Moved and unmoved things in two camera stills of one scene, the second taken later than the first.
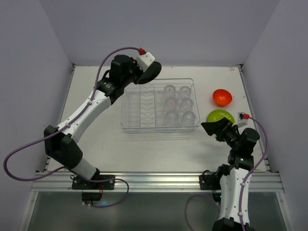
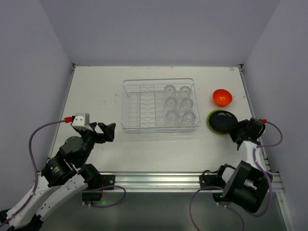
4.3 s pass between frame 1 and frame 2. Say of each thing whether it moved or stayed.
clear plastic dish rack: stayed
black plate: moved
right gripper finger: moved
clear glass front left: stayed
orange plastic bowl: stayed
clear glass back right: stayed
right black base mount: stayed
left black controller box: stayed
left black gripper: moved
